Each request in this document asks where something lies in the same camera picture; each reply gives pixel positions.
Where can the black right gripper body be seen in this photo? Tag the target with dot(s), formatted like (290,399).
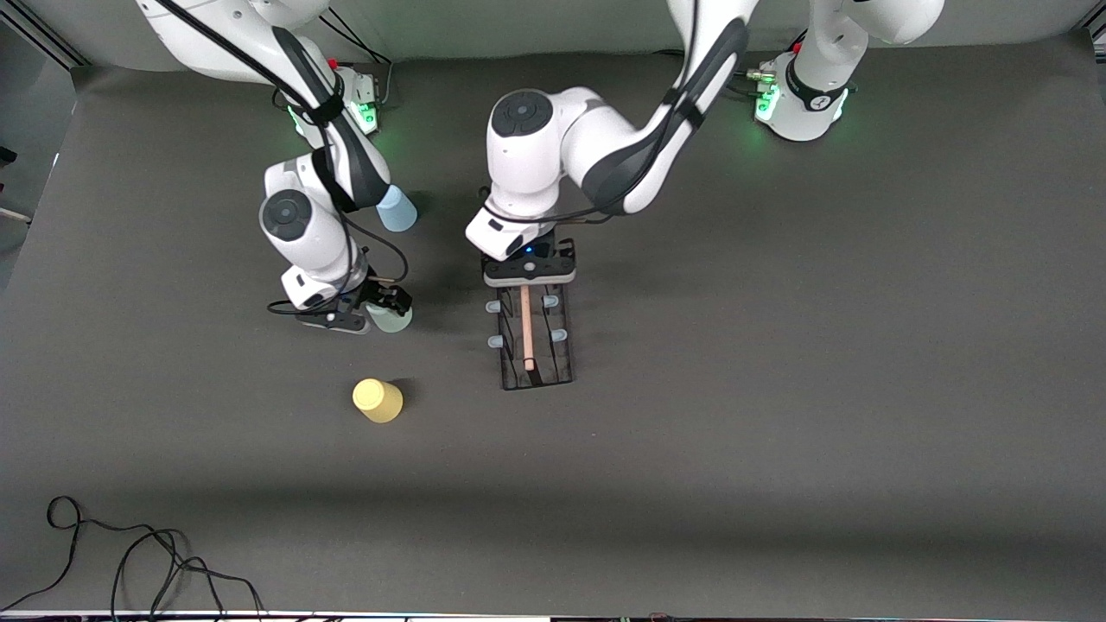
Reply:
(378,295)

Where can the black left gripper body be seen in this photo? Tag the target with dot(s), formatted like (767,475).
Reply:
(543,251)

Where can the pale green plastic cup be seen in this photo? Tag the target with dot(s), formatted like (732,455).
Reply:
(390,321)

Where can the yellow plastic cup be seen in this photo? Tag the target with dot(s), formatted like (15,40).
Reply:
(378,400)

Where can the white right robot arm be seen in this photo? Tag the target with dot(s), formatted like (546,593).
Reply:
(302,225)

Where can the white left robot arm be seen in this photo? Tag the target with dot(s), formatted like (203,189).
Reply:
(536,164)

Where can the light blue plastic cup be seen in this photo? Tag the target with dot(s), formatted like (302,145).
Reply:
(397,209)

